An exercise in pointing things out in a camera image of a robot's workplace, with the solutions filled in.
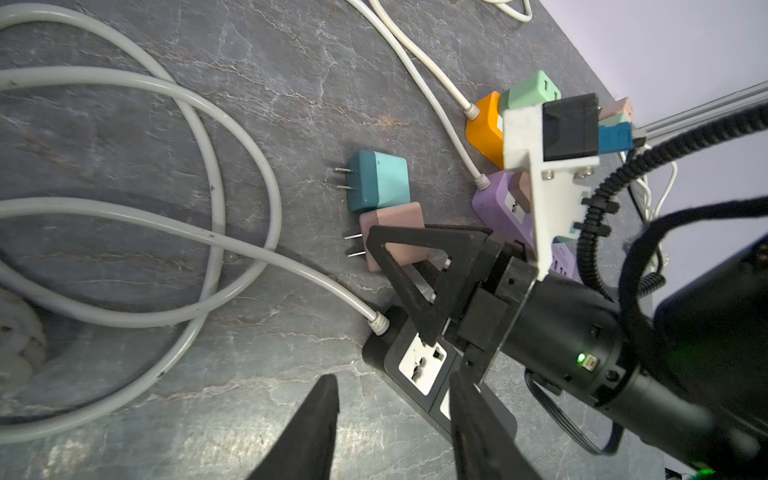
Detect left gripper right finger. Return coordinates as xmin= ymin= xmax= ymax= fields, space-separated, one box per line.
xmin=449 ymin=371 xmax=540 ymax=479

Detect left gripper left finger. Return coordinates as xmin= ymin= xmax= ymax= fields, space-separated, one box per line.
xmin=248 ymin=374 xmax=340 ymax=480

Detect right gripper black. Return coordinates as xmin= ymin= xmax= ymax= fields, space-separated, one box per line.
xmin=365 ymin=225 xmax=636 ymax=408

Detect purple power strip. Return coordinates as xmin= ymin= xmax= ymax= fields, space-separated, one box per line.
xmin=472 ymin=171 xmax=576 ymax=279

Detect pink plug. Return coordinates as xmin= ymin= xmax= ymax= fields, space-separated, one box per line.
xmin=344 ymin=201 xmax=433 ymax=274
xmin=599 ymin=97 xmax=634 ymax=120
xmin=510 ymin=171 xmax=532 ymax=213

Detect black power strip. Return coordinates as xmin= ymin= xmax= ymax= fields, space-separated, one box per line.
xmin=361 ymin=305 xmax=518 ymax=445

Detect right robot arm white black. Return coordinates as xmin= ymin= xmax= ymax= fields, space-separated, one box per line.
xmin=365 ymin=225 xmax=767 ymax=478

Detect green plug on orange strip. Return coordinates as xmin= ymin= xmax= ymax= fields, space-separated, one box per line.
xmin=498 ymin=71 xmax=562 ymax=113

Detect green plug on teal strip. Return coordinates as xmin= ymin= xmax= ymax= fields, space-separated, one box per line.
xmin=598 ymin=113 xmax=631 ymax=127

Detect pink plug on teal strip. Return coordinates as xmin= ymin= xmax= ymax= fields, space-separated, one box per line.
xmin=599 ymin=97 xmax=634 ymax=120

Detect orange power strip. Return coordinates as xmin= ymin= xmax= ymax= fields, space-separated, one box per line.
xmin=465 ymin=91 xmax=504 ymax=169

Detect teal power strip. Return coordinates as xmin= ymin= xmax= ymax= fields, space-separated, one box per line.
xmin=598 ymin=122 xmax=634 ymax=155

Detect white cable of purple strip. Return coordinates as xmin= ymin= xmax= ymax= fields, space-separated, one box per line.
xmin=345 ymin=0 xmax=492 ymax=192

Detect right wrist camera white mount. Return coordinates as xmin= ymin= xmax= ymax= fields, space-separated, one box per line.
xmin=502 ymin=93 xmax=600 ymax=281

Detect white cable of orange strip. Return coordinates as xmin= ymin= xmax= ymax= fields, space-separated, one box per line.
xmin=368 ymin=0 xmax=481 ymax=121

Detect white cable of teal strip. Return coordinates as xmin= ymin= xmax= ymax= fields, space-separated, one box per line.
xmin=617 ymin=149 xmax=679 ymax=277

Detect white cable of black strip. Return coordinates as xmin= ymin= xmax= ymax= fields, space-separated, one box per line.
xmin=0 ymin=2 xmax=391 ymax=445

